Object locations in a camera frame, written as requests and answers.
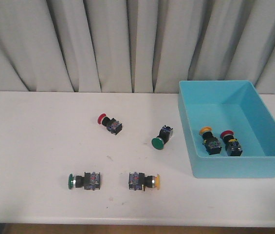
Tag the yellow push button switch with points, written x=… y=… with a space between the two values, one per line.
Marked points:
x=210 y=142

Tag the red mushroom push button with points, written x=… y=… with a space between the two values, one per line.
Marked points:
x=232 y=145

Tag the green button near box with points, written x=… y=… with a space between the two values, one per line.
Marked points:
x=165 y=134

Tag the turquoise plastic box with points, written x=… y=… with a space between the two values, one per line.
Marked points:
x=227 y=105

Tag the small red push button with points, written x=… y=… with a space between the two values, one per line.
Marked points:
x=112 y=125

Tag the yellow button front centre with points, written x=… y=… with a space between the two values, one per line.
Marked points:
x=139 y=181

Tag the white pleated curtain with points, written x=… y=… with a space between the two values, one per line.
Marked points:
x=135 y=46

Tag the green button front left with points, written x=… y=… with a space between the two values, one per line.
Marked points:
x=89 y=181

